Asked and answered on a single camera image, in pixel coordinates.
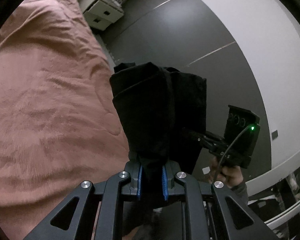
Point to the grey wall switch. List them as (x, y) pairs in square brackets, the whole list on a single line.
[(274, 134)]

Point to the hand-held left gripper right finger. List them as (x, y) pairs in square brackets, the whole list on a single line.
[(172, 180)]

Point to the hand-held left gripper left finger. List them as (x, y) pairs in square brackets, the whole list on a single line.
[(130, 180)]

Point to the person's right hand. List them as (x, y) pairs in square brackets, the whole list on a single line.
[(230, 175)]

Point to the white nightstand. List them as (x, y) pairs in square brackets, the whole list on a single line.
[(102, 12)]

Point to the black pants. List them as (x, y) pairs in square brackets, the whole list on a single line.
[(152, 110)]

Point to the pink bed cover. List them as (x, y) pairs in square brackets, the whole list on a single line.
[(52, 92)]

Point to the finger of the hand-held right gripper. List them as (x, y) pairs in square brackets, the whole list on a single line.
[(210, 140)]

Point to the dark patterned rug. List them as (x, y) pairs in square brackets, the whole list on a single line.
[(295, 182)]

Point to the person's right forearm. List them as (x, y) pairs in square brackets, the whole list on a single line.
[(240, 191)]

